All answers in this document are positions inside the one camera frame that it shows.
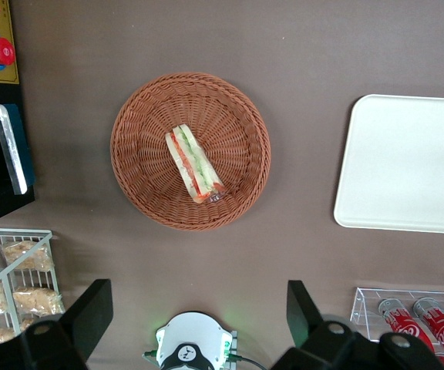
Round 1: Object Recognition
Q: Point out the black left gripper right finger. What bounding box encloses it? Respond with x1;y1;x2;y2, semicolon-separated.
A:
271;280;444;370

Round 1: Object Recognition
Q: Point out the white wire rack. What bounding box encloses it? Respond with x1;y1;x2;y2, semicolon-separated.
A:
0;227;67;340

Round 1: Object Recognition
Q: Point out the black arm base cable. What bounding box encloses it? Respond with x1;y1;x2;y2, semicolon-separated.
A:
226;353;270;370

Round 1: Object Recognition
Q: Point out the clear acrylic bottle rack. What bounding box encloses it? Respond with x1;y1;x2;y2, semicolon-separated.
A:
349;287;444;344

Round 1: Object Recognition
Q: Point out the cream plastic tray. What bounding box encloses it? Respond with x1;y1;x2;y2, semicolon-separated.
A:
333;93;444;235

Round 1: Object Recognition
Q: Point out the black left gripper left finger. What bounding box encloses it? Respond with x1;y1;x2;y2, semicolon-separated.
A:
0;278;114;370

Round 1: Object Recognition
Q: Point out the triangle sandwich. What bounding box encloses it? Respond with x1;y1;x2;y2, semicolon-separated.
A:
164;123;227;205

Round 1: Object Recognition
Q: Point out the round brown wicker basket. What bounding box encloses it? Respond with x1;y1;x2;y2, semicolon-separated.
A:
109;72;272;232

